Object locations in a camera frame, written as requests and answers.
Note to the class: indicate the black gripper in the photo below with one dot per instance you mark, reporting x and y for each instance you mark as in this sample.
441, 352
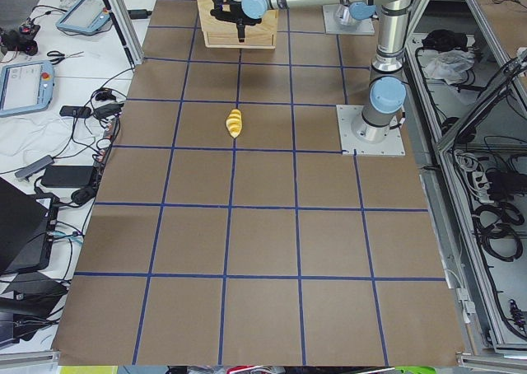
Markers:
240, 16

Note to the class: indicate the wooden drawer cabinet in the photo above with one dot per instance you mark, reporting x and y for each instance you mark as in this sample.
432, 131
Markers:
225, 25

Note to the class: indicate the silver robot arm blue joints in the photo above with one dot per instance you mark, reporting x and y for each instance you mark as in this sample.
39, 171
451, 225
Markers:
387, 19

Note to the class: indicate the yellow striped toy bread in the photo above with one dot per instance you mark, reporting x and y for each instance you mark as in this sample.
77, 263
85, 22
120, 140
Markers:
234, 123

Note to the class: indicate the upper teach pendant tablet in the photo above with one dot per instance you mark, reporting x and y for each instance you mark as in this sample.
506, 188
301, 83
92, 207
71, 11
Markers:
84, 17

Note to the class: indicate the teach pendant tablet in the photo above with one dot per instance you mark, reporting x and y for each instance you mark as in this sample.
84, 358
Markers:
84, 17
26, 87

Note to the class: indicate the black scissors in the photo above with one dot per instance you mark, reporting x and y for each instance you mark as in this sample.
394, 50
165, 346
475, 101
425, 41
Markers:
56, 57

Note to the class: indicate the black smartphone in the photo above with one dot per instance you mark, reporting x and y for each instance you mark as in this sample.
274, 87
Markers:
75, 111

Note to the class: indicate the white crumpled cloth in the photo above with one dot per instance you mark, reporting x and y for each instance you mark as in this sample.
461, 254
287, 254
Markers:
451, 66

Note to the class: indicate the lower teach pendant tablet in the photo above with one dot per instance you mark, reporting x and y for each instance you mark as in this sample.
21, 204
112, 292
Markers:
26, 87

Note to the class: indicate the black power adapter brick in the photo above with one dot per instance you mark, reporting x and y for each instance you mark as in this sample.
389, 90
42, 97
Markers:
67, 176

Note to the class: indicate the grey usb hub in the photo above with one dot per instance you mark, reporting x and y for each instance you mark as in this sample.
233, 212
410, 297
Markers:
34, 167

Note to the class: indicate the black laptop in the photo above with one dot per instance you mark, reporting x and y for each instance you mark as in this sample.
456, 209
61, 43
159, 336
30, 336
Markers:
27, 223

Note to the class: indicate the aluminium frame post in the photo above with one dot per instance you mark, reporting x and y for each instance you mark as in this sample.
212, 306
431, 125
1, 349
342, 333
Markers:
125, 31

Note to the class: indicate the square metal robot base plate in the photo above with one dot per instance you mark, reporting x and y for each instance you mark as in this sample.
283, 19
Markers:
358, 138

